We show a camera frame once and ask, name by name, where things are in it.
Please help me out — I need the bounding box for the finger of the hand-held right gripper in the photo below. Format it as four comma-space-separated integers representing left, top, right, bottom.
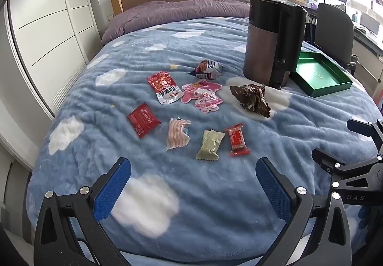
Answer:
311, 148, 383, 177
346, 118, 383, 150

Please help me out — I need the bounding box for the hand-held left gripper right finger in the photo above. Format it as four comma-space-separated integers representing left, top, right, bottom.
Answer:
255, 157, 352, 266

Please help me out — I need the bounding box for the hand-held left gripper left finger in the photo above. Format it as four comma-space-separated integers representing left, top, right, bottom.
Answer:
34, 157, 132, 266

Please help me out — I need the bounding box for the small red bar packet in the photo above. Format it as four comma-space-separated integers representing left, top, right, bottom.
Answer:
224, 123, 251, 157

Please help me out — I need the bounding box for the green tray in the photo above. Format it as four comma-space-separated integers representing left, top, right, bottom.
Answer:
289, 51, 354, 98

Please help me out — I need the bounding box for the dark red snack packet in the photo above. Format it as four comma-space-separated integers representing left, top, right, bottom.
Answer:
127, 105, 162, 139

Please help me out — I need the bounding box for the pink striped snack packet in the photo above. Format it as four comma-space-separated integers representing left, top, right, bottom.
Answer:
166, 118, 191, 151

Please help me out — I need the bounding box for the brown crinkled snack packet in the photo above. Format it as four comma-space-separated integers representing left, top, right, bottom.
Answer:
230, 84, 271, 118

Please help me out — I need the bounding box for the pink cartoon snack packet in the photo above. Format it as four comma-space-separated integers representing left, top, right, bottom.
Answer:
181, 80, 223, 114

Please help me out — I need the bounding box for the person's right hand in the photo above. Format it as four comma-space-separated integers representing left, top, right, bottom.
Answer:
358, 205, 372, 232

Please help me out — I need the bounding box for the blue cloud print blanket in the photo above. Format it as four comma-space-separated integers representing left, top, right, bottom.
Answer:
27, 16, 383, 256

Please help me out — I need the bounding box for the pale green snack packet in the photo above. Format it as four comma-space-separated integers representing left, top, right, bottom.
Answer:
195, 130, 225, 161

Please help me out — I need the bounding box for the white desk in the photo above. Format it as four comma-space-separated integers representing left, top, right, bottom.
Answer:
351, 28, 383, 63

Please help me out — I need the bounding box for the grey chair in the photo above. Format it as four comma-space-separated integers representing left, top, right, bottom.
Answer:
313, 2, 358, 75

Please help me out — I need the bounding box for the brown bin with black lid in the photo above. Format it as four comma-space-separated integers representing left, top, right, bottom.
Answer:
242, 0, 308, 90

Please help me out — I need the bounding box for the crumpled white red snack packet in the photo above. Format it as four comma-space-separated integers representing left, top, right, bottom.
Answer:
188, 59, 224, 81

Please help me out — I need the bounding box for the white wardrobe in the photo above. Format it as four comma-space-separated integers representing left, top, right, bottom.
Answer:
6, 0, 104, 118

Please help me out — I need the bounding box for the purple pillow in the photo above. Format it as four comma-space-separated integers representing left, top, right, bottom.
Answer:
101, 0, 252, 45

